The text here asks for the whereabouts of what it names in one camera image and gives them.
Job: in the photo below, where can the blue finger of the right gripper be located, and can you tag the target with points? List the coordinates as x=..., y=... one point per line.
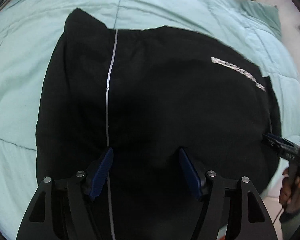
x=275, y=140

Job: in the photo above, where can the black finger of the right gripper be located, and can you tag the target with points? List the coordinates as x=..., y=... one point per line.
x=277, y=148

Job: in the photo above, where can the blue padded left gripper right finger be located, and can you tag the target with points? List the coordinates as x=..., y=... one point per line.
x=233, y=202

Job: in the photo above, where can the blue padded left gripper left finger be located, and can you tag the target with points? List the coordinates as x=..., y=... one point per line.
x=58, y=209

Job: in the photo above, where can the black hooded jacket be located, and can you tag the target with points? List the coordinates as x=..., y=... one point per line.
x=149, y=95

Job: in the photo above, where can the grey sleeved right forearm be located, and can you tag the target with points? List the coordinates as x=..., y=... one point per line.
x=289, y=223

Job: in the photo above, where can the person's right hand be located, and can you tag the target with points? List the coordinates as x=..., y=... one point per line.
x=289, y=196

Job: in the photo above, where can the mint green quilted comforter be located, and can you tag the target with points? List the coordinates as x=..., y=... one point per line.
x=30, y=29

